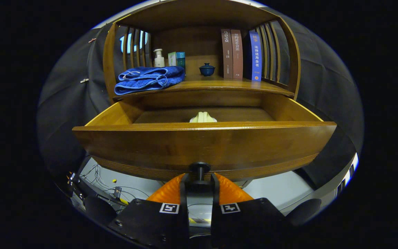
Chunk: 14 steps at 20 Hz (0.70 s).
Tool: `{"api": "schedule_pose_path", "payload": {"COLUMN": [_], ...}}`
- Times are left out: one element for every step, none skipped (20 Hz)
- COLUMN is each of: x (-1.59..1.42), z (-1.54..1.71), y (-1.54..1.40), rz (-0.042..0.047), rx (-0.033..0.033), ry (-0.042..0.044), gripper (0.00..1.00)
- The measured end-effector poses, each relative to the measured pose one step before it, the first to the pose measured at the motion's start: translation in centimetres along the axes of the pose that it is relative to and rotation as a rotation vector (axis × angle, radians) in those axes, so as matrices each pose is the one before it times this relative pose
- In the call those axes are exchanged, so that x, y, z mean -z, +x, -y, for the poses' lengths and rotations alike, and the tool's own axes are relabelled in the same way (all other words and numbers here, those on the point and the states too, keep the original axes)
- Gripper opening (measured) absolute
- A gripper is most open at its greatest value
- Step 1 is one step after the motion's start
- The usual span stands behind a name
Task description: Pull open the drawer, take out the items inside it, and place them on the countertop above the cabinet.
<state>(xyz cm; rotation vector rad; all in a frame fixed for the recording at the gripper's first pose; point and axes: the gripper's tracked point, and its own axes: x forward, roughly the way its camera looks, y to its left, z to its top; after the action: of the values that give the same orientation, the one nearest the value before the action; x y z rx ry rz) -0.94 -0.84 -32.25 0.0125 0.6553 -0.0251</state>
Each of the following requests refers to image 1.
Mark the brown wooden cabinet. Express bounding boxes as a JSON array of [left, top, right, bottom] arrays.
[[102, 0, 301, 121]]

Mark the reddish brown book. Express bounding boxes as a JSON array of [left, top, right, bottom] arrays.
[[230, 29, 244, 80]]

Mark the wooden drawer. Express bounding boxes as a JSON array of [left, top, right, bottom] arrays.
[[72, 93, 338, 181]]

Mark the black drawer knob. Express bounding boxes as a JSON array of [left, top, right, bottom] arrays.
[[189, 162, 211, 184]]

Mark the dark brown book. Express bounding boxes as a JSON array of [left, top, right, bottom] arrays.
[[221, 29, 233, 79]]

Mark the pale green oval soap dish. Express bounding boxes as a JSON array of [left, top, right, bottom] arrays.
[[189, 111, 217, 123]]

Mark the blue folded towel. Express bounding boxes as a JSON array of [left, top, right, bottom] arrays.
[[114, 66, 186, 95]]

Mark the wooden countertop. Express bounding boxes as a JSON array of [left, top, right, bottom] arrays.
[[114, 55, 294, 101]]

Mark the tangle of thin floor cables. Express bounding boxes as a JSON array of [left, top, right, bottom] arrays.
[[80, 164, 151, 211]]

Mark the blue book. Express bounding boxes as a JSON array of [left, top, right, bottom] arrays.
[[244, 30, 262, 82]]

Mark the white pump bottle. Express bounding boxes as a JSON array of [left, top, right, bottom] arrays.
[[153, 48, 165, 68]]

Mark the black backdrop cloth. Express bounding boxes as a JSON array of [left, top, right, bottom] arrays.
[[37, 14, 364, 194]]

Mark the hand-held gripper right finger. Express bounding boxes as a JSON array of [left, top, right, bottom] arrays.
[[210, 172, 291, 249]]

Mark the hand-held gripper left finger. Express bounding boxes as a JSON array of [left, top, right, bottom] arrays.
[[108, 173, 190, 249]]

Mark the dark blue lidded teacup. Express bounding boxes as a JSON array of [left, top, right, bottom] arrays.
[[199, 63, 215, 77]]

